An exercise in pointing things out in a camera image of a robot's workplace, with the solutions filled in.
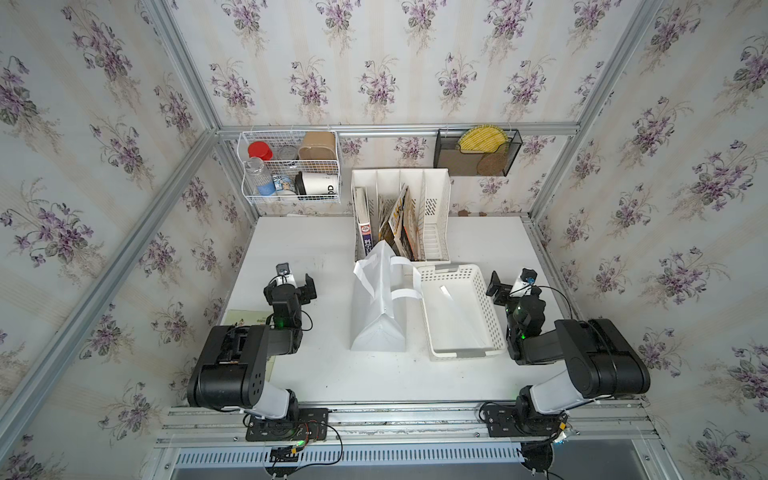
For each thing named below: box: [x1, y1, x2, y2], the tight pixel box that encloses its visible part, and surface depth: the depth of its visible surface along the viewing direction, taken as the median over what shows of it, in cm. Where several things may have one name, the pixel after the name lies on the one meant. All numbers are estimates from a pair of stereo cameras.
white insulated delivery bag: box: [350, 240, 423, 352], surface depth 80 cm
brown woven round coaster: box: [477, 144, 507, 176], surface depth 99 cm
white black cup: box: [295, 171, 339, 195], surface depth 95 cm
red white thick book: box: [354, 186, 373, 255], surface depth 90 cm
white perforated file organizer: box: [350, 168, 452, 265], surface depth 101 cm
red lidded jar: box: [248, 141, 273, 161], surface depth 94 cm
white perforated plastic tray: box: [418, 264, 507, 358], surface depth 95 cm
